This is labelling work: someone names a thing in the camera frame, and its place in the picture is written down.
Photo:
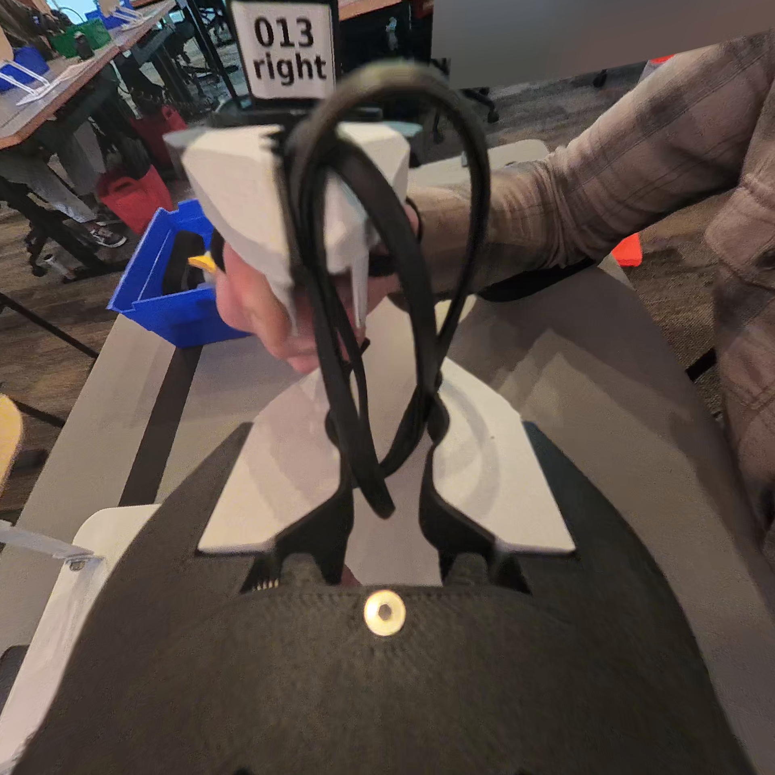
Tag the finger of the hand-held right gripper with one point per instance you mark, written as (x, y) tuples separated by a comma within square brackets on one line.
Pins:
[(363, 182), (236, 194)]

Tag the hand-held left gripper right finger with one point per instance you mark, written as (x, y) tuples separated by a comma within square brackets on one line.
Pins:
[(503, 484)]

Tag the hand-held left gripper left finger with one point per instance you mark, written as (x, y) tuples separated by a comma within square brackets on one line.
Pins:
[(273, 497)]

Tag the blue plastic bin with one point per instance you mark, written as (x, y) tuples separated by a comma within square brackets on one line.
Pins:
[(151, 297)]

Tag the person's right forearm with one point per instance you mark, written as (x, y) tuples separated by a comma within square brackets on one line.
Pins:
[(581, 182)]

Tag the person's right hand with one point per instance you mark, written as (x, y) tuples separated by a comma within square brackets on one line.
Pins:
[(254, 303)]

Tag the white tube with yellow band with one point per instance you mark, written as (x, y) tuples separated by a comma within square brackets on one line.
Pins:
[(204, 260)]

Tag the wooden desk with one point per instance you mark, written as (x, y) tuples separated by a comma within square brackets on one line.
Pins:
[(61, 85)]

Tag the white rounded pad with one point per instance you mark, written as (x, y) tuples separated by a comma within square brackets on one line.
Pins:
[(61, 606)]

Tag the person's plaid shirt torso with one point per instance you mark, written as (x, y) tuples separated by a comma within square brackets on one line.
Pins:
[(745, 327)]

